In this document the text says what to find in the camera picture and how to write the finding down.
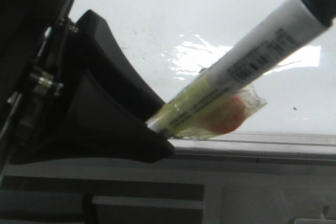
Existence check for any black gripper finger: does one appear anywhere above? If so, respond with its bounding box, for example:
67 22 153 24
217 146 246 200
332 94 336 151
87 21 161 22
71 10 164 120
10 71 174 164

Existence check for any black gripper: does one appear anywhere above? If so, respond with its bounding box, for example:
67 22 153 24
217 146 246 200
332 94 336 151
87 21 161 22
1 0 74 166

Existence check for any white whiteboard marker with tape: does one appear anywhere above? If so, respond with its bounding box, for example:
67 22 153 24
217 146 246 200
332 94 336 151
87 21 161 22
147 0 335 140

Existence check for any white whiteboard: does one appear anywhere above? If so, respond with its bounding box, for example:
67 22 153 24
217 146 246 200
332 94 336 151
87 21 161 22
69 0 335 135

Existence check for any aluminium whiteboard frame rail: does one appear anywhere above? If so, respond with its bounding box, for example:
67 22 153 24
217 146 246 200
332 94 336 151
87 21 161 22
169 132 335 166

